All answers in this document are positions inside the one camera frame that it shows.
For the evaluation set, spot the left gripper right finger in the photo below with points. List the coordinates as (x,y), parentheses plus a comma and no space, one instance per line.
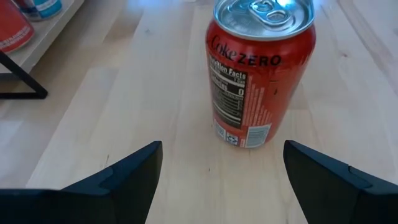
(335,193)

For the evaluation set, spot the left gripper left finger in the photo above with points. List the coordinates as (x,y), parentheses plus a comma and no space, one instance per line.
(93,199)

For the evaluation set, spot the red Coke Zero can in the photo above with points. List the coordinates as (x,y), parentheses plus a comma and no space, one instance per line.
(264,77)

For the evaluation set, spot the red Fanta strawberry can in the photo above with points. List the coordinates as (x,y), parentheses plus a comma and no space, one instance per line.
(12,28)

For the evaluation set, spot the teal slim energy drink can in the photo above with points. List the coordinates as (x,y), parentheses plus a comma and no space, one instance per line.
(49,6)

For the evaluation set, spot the wooden shelf board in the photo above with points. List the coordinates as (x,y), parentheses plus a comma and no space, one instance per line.
(46,34)

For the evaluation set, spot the black shelf divider post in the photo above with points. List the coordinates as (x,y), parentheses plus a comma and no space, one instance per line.
(25,79)

